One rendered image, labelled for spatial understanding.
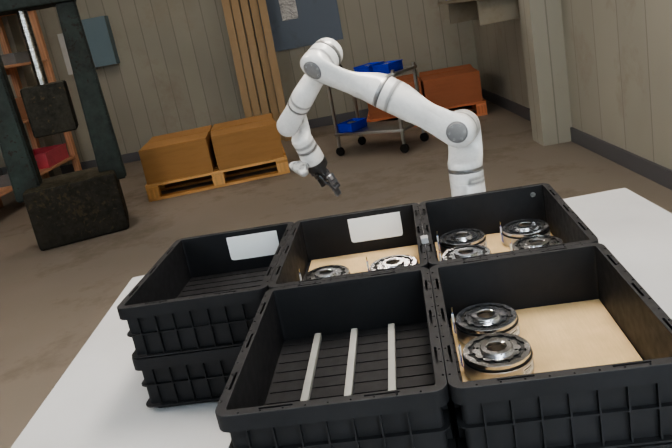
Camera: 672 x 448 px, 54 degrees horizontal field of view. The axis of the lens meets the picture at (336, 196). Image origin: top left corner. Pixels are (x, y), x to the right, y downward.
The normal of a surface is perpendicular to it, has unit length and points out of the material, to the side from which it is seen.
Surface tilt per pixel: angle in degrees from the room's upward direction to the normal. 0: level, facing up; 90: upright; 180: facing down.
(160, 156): 90
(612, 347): 0
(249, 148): 90
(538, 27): 90
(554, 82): 90
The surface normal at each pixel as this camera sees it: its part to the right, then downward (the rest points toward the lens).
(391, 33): 0.03, 0.26
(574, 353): -0.18, -0.95
